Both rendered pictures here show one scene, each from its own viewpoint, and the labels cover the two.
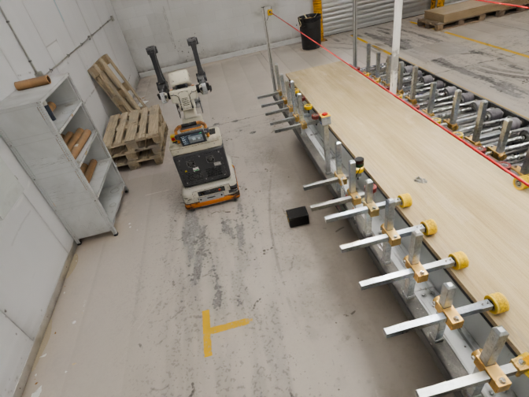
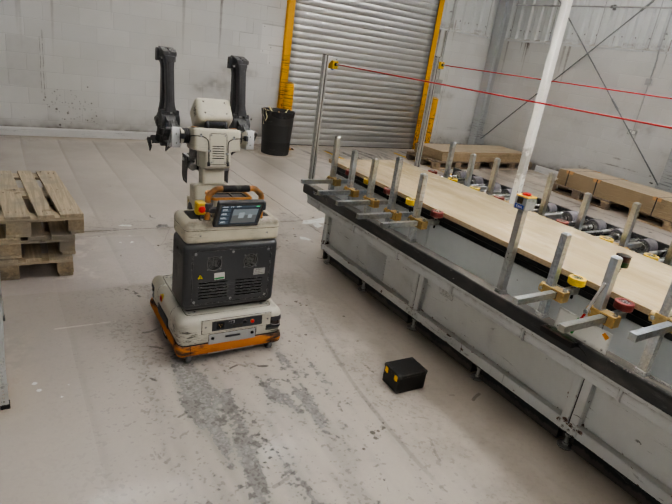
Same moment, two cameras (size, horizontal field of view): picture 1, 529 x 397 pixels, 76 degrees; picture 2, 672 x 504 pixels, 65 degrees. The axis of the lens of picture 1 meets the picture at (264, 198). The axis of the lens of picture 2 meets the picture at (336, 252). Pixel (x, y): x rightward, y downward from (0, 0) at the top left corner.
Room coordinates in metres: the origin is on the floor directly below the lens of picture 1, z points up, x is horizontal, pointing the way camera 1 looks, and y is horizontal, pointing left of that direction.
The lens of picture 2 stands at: (0.56, 1.47, 1.75)
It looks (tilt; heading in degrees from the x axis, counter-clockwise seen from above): 21 degrees down; 330
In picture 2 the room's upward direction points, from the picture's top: 8 degrees clockwise
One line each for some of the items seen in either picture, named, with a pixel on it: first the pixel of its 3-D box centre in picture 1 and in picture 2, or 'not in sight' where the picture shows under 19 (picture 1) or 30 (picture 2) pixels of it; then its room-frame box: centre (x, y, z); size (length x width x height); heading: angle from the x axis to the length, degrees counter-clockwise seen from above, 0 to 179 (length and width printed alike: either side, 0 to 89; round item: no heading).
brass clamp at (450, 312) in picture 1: (447, 311); not in sight; (0.77, -0.66, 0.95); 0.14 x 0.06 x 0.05; 4
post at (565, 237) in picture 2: (338, 170); (552, 280); (2.04, -0.58, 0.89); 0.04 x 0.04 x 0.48; 4
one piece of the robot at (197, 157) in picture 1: (199, 153); (223, 249); (3.34, 0.59, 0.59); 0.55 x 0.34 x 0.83; 93
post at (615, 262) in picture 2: (352, 191); (599, 307); (1.79, -0.59, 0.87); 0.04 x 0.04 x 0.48; 4
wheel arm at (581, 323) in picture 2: (342, 201); (593, 321); (1.74, -0.51, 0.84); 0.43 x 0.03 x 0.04; 94
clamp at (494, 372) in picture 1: (490, 369); not in sight; (0.52, -0.67, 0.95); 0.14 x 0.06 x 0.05; 4
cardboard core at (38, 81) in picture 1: (32, 83); not in sight; (3.50, 1.93, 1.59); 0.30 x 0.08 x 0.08; 94
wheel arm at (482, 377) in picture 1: (466, 382); not in sight; (0.50, -0.57, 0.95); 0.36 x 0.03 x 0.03; 94
